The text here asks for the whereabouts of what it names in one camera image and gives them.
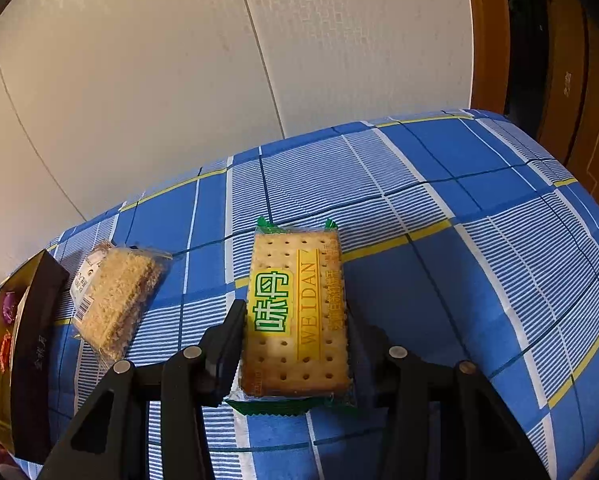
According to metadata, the clear packet rice crisp cake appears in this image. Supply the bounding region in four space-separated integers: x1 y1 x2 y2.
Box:
70 240 173 366

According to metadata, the green Weidan cracker packet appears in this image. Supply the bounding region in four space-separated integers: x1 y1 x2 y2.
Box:
226 218 355 416

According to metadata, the gold metal tray box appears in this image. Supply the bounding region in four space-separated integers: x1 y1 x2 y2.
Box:
0 249 68 464

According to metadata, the purple candy packet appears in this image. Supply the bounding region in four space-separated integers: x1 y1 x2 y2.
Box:
1 290 19 326

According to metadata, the blue plaid tablecloth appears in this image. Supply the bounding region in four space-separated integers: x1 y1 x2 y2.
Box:
49 110 599 479

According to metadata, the brown wooden door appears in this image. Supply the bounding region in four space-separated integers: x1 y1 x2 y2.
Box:
469 0 599 205

